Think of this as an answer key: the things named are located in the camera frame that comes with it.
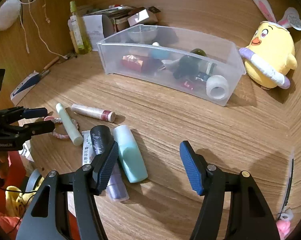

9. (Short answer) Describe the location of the clear plastic bin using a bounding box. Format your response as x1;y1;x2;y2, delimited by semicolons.
97;24;246;107

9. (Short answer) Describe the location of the yellow tube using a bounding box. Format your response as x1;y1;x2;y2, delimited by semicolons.
70;29;80;53

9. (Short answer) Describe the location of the red clothing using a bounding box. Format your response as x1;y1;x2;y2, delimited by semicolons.
0;150;81;240

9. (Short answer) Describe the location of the white ointment tube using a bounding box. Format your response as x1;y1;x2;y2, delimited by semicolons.
82;131;96;167

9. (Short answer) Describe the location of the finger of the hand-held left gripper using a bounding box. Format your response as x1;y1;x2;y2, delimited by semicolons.
16;120;55;140
0;106;48;125

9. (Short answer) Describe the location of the dark green bottle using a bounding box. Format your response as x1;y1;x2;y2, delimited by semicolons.
172;48;217;79

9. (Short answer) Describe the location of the pink braided bracelet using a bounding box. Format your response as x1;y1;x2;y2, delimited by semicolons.
51;117;80;139

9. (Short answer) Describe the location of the translucent tube with red band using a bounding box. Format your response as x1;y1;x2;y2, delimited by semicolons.
71;104;116;123

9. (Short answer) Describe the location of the pale green tube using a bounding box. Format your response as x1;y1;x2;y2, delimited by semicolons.
56;102;84;146

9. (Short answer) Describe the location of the white handwritten paper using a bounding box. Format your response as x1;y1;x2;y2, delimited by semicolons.
83;14;111;44

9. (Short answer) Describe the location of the yellow cloth item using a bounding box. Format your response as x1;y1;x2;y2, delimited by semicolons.
5;177;45;217

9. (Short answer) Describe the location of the small white box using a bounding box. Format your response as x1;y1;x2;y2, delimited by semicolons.
127;8;158;27

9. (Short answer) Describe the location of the red box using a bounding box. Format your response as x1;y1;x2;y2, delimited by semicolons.
121;54;163;73

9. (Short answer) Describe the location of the white tape roll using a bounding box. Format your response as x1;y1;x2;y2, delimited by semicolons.
205;74;228;100

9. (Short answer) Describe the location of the green spray bottle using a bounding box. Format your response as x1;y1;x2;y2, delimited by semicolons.
68;1;92;55

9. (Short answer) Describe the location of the mint green bottle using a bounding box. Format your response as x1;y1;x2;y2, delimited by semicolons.
113;125;149;183

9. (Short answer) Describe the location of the grey tape roll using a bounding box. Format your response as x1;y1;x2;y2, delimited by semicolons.
24;169;42;193

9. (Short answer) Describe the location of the red foil packet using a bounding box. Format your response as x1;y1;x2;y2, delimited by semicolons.
179;79;196;90

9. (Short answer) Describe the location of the white plush toy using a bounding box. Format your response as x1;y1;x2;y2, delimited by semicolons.
0;0;22;32

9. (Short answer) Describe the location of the purple bottle with black cap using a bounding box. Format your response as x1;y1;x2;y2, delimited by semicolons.
90;125;130;202

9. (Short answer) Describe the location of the blue and white box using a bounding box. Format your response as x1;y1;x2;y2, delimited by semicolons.
10;70;41;105

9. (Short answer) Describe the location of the yellow chick plush toy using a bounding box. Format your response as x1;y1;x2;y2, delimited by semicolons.
238;0;301;90

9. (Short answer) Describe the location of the pink paw toy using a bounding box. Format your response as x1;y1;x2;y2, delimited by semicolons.
275;211;294;239

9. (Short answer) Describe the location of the wooden stick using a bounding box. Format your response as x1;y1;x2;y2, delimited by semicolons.
43;56;60;70

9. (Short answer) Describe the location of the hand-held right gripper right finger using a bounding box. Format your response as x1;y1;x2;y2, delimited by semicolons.
180;141;281;240

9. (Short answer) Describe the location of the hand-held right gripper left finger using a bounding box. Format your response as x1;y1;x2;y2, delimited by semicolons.
16;141;119;240

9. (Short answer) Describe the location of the stack of booklets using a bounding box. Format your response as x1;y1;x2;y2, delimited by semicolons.
87;5;141;18

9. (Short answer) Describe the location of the black headband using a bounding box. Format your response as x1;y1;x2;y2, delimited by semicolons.
282;152;294;213

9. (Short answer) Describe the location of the white cable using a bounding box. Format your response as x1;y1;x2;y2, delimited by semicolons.
18;0;68;59

